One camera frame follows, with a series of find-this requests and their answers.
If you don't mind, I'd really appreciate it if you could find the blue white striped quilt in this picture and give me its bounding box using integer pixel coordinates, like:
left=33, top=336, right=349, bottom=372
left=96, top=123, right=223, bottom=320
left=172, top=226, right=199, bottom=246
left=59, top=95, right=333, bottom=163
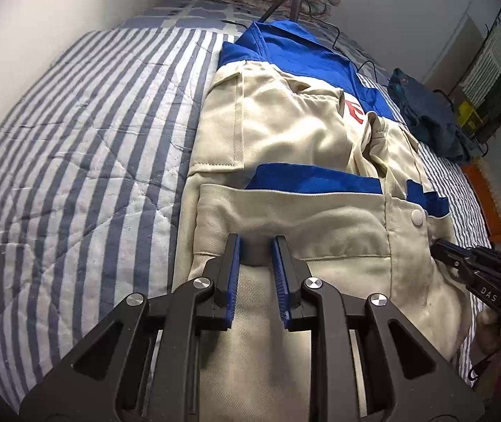
left=0, top=26, right=497, bottom=401

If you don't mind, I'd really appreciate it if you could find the white door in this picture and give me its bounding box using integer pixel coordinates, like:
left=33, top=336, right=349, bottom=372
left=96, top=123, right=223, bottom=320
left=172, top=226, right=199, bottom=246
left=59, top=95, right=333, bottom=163
left=422, top=0, right=476, bottom=94

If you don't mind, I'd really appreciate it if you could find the cream and blue work jacket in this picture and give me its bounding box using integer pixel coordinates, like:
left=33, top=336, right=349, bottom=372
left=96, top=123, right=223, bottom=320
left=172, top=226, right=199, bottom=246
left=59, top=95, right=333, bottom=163
left=173, top=20, right=475, bottom=422

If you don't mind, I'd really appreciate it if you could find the dark blue cloth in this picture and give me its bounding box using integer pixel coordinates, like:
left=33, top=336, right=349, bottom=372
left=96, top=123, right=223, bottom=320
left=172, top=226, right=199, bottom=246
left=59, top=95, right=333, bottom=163
left=387, top=68, right=475, bottom=163

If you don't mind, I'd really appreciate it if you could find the black clothes drying rack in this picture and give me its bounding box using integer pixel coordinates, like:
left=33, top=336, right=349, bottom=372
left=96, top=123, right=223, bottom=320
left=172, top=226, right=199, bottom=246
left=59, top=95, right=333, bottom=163
left=448, top=4, right=501, bottom=142

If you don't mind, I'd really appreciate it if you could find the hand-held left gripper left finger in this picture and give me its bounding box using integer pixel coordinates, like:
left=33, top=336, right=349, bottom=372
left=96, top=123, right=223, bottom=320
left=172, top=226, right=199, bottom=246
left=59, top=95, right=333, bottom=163
left=19, top=233, right=245, bottom=422

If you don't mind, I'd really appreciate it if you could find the blue patterned bed sheet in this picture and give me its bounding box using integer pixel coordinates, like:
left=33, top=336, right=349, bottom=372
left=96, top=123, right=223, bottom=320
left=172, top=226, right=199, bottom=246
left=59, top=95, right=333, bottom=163
left=142, top=0, right=260, bottom=38

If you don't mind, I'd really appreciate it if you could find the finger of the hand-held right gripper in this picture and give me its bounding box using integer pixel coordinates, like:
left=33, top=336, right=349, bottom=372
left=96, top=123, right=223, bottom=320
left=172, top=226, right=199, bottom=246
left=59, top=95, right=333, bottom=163
left=431, top=250, right=473, bottom=288
left=431, top=238, right=475, bottom=261

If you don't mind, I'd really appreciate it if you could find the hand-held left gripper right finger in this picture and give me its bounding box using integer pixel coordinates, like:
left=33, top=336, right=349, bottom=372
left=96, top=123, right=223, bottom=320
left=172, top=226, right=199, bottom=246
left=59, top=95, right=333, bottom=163
left=272, top=235, right=485, bottom=422

